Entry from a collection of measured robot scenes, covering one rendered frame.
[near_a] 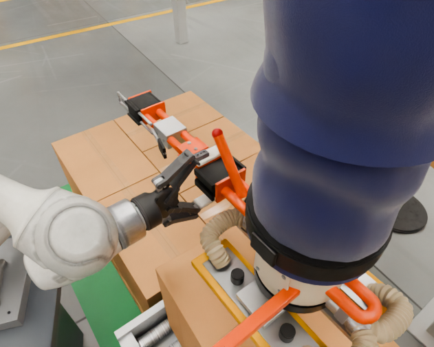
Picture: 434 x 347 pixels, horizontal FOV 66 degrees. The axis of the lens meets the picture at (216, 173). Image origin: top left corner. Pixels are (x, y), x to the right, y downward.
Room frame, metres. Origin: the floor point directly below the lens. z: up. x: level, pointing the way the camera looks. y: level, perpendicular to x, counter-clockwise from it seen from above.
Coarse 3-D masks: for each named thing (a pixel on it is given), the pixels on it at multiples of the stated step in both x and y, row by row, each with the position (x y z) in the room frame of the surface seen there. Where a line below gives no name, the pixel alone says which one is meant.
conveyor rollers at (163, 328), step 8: (168, 320) 0.50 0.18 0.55; (152, 328) 0.47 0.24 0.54; (160, 328) 0.47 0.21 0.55; (168, 328) 0.47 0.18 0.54; (144, 336) 0.44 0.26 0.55; (152, 336) 0.44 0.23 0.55; (160, 336) 0.45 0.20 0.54; (144, 344) 0.42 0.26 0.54; (152, 344) 0.42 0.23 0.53; (176, 344) 0.42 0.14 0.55
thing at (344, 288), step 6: (360, 276) 0.35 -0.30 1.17; (366, 276) 0.35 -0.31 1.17; (372, 276) 0.35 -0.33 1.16; (366, 282) 0.33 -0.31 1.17; (372, 282) 0.33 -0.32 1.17; (378, 282) 0.33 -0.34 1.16; (342, 288) 0.32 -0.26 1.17; (348, 288) 0.32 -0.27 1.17; (348, 294) 0.31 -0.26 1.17; (354, 294) 0.31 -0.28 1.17; (354, 300) 0.29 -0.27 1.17; (360, 300) 0.29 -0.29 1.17; (360, 306) 0.28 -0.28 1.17; (366, 306) 0.28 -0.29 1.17; (384, 312) 0.27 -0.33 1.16
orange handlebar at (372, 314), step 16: (160, 112) 0.78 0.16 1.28; (176, 144) 0.64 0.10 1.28; (192, 144) 0.64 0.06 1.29; (224, 192) 0.48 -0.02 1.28; (240, 208) 0.44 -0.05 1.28; (288, 288) 0.26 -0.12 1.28; (336, 288) 0.26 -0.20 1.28; (352, 288) 0.27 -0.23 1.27; (368, 288) 0.26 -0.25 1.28; (272, 304) 0.23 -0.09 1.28; (352, 304) 0.23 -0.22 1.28; (368, 304) 0.24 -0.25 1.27; (256, 320) 0.21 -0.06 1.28; (368, 320) 0.21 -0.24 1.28; (224, 336) 0.19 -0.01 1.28; (240, 336) 0.19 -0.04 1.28
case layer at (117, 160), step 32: (192, 96) 2.05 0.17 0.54; (96, 128) 1.68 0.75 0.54; (128, 128) 1.68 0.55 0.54; (192, 128) 1.68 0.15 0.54; (224, 128) 1.68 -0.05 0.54; (64, 160) 1.38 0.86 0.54; (96, 160) 1.38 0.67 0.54; (128, 160) 1.38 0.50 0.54; (160, 160) 1.38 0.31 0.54; (96, 192) 1.15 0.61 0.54; (128, 192) 1.15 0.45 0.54; (192, 192) 1.15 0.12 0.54; (160, 224) 0.94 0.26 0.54; (192, 224) 0.94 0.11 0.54; (128, 256) 0.77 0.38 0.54; (160, 256) 0.77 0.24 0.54
